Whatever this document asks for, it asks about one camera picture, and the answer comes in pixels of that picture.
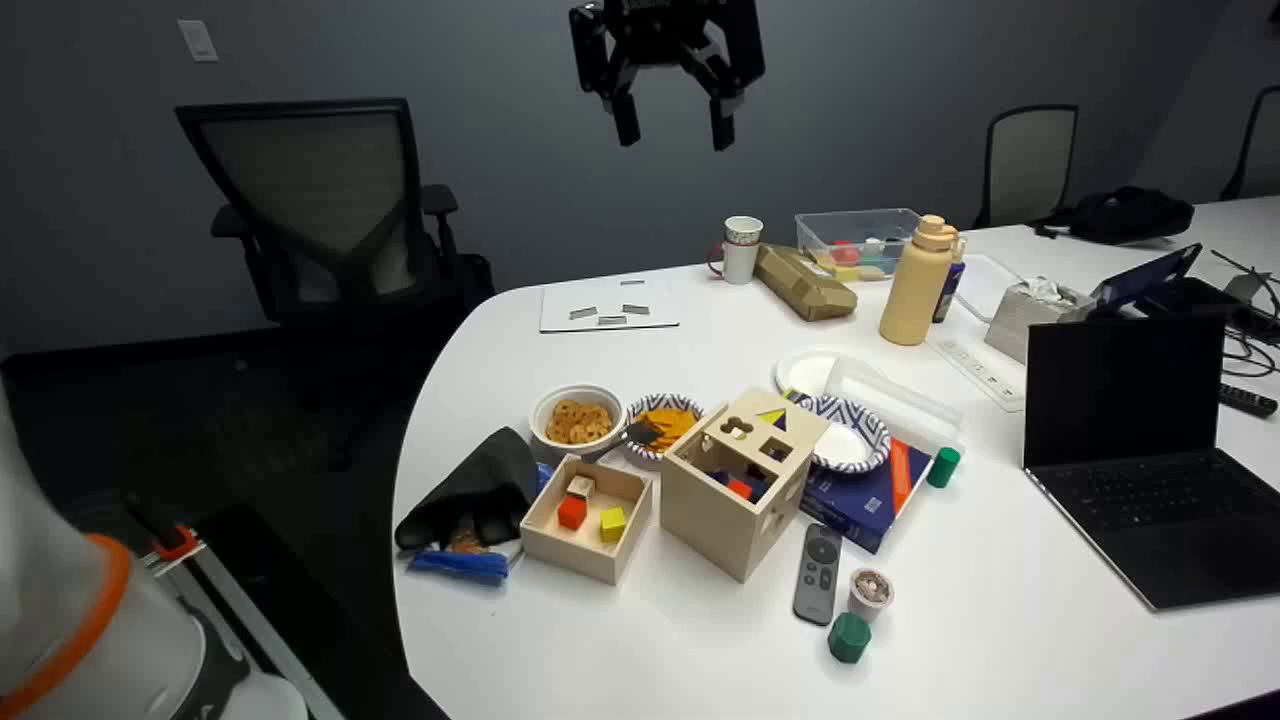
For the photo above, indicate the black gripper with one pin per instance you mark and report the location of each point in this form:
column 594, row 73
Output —
column 674, row 26

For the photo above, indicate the black cloth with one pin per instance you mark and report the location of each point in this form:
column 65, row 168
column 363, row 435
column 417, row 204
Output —
column 470, row 488

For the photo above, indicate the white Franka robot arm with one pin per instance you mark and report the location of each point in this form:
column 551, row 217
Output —
column 65, row 625

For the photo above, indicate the white cup with red label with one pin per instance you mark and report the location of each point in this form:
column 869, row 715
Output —
column 743, row 248

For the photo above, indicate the white flat board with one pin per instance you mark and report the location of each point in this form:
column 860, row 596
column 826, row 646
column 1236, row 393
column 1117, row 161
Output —
column 606, row 296

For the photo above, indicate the small grey bar piece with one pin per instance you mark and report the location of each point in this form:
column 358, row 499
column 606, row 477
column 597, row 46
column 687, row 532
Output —
column 580, row 308
column 615, row 321
column 633, row 308

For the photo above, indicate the clear plastic bin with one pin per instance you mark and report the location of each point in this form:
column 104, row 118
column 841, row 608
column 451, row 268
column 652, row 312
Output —
column 852, row 232

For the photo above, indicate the plain white plate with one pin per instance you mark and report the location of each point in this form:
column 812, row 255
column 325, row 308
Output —
column 807, row 373

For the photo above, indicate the tan plastic bottle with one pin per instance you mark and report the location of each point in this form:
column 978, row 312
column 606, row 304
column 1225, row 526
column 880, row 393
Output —
column 923, row 284

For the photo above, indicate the patterned bowl with orange snacks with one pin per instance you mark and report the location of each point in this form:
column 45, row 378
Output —
column 664, row 425

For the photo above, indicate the white bowl with crackers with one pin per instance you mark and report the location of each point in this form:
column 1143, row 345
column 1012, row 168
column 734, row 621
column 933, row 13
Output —
column 576, row 421

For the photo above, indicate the mesh back office chair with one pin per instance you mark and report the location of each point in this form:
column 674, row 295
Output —
column 1261, row 140
column 1030, row 161

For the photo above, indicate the blue patterned paper plate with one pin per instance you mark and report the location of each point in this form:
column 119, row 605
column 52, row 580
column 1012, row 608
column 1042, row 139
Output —
column 849, row 438

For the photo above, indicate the white paper roll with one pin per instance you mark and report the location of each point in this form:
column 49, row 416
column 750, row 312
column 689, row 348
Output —
column 903, row 406

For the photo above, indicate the black mesh armrest office chair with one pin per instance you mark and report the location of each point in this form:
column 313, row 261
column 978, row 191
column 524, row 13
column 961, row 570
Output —
column 313, row 202

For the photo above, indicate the natural wooden number cube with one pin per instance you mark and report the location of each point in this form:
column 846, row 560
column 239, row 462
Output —
column 576, row 483

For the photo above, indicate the small white box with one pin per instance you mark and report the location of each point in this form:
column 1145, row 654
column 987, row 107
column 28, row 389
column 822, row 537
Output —
column 1026, row 321

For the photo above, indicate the red wooden cube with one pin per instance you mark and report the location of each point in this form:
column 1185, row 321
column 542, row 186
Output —
column 572, row 514

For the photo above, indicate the yellow wooden cube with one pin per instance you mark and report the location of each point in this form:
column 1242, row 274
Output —
column 615, row 523

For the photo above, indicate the wooden shape sorter box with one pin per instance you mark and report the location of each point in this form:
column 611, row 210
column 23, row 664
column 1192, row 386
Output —
column 726, row 526

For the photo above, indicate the orange marker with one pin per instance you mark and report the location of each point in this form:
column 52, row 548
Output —
column 903, row 472

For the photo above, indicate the open wooden tray box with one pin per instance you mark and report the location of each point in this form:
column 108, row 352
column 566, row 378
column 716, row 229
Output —
column 544, row 532

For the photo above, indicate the black bag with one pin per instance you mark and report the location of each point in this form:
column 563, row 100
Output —
column 1125, row 212

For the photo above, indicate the grey remote control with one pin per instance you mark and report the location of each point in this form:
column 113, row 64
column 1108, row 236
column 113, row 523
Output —
column 816, row 578

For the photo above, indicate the blue cracker snack bag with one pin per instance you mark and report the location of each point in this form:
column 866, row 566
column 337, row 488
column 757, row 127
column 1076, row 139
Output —
column 462, row 566

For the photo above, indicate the blue tablet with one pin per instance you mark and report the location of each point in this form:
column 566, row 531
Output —
column 1145, row 278

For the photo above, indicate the small white cup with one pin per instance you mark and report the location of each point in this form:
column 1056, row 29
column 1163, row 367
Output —
column 869, row 591

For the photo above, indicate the black open laptop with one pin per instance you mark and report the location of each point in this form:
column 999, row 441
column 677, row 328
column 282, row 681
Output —
column 1133, row 454

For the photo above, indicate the red clamp knob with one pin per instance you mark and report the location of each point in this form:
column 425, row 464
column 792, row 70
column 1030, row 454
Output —
column 174, row 540

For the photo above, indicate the white wall switch plate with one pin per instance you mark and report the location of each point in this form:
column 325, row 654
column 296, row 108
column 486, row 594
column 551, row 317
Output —
column 199, row 41

